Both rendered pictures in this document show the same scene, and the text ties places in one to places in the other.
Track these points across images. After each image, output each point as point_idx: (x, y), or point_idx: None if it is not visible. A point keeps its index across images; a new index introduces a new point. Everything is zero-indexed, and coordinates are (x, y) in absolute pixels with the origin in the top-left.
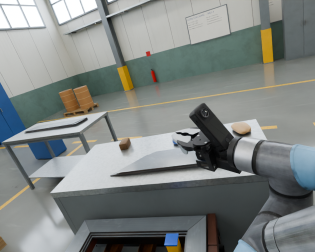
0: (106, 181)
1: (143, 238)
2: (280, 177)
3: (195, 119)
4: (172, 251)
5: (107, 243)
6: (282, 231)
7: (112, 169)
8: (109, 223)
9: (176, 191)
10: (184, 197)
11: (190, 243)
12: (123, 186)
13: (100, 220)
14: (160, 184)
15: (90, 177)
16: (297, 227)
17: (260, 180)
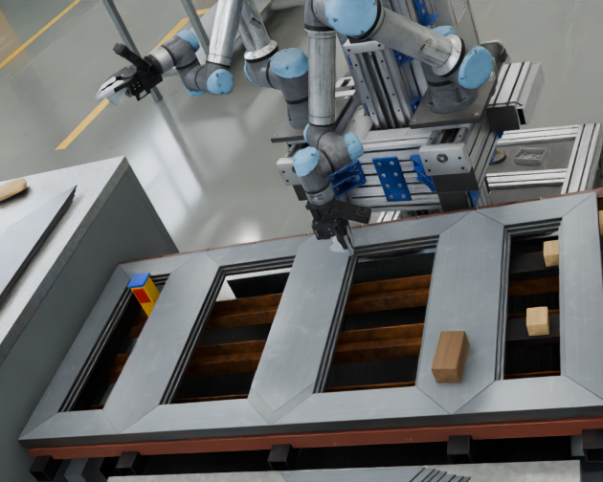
0: None
1: (105, 355)
2: (186, 52)
3: (125, 52)
4: (150, 289)
5: None
6: (215, 48)
7: None
8: (56, 385)
9: (75, 258)
10: (85, 262)
11: (149, 273)
12: (24, 306)
13: (37, 407)
14: (56, 261)
15: None
16: (217, 38)
17: (118, 179)
